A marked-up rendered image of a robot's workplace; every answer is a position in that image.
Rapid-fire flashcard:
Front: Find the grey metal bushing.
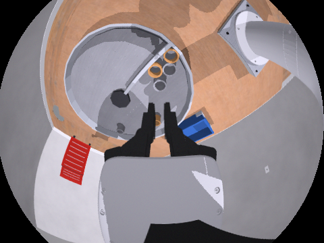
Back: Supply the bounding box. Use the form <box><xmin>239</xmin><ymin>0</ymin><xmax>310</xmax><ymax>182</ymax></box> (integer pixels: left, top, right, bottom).
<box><xmin>162</xmin><ymin>61</ymin><xmax>177</xmax><ymax>76</ymax></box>
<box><xmin>153</xmin><ymin>76</ymin><xmax>167</xmax><ymax>92</ymax></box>
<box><xmin>116</xmin><ymin>125</ymin><xmax>125</xmax><ymax>134</ymax></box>

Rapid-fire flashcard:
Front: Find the blue plastic crate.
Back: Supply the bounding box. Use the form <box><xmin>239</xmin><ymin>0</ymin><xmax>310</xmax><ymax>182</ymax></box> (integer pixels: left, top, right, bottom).
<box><xmin>178</xmin><ymin>110</ymin><xmax>214</xmax><ymax>142</ymax></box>

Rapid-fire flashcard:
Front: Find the bronze bushing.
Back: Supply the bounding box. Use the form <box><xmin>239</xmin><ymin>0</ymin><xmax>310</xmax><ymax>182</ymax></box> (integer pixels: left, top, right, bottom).
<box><xmin>156</xmin><ymin>115</ymin><xmax>161</xmax><ymax>126</ymax></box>
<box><xmin>163</xmin><ymin>48</ymin><xmax>179</xmax><ymax>63</ymax></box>
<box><xmin>148</xmin><ymin>62</ymin><xmax>163</xmax><ymax>78</ymax></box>

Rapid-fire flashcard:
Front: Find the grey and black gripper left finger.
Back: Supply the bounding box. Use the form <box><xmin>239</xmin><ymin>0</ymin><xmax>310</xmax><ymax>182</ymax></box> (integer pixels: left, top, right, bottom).
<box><xmin>104</xmin><ymin>103</ymin><xmax>156</xmax><ymax>162</ymax></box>

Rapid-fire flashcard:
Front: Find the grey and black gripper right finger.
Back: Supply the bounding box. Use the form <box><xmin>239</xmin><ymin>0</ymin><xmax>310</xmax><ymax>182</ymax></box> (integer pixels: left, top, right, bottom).
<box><xmin>164</xmin><ymin>102</ymin><xmax>217</xmax><ymax>160</ymax></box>

